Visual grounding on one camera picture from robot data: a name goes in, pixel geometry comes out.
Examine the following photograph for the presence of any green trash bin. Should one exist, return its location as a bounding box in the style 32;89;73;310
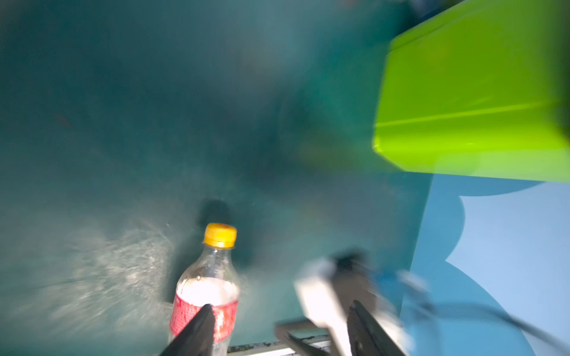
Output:
373;1;569;182

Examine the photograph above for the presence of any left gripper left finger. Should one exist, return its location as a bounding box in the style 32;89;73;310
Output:
160;304;215;356

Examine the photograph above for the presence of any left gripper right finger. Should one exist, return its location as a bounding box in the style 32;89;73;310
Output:
347;301;405;356

